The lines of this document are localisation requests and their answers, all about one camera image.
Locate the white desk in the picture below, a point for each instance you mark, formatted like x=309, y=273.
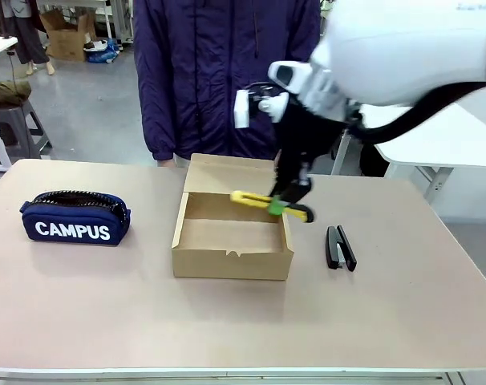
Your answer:
x=439, y=140

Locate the person in purple jacket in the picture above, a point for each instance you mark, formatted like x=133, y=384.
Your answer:
x=211, y=72

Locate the black stapler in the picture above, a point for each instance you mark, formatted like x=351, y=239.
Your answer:
x=341, y=250

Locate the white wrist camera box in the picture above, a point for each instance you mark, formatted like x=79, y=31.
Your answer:
x=242, y=109

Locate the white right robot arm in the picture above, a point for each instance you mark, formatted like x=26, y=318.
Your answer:
x=407, y=44

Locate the brown cardboard box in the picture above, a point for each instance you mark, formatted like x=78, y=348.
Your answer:
x=227, y=264

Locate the person's right forearm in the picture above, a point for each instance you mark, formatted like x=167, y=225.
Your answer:
x=156, y=120

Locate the person's right hand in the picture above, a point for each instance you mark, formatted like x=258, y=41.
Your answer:
x=165, y=163

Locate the blue plastic bag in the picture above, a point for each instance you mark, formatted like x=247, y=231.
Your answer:
x=102, y=52

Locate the open brown carton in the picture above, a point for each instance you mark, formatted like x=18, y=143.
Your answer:
x=66, y=38

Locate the navy Campus pencil case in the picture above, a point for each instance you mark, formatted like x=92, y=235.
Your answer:
x=72, y=230

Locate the yellow black utility knife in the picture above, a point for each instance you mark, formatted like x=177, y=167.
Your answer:
x=247, y=197

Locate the grey plastic stool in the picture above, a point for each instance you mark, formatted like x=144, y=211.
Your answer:
x=18, y=128

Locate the olive green bag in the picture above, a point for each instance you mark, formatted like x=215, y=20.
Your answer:
x=8, y=92

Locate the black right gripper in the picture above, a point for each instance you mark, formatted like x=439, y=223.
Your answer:
x=307, y=132

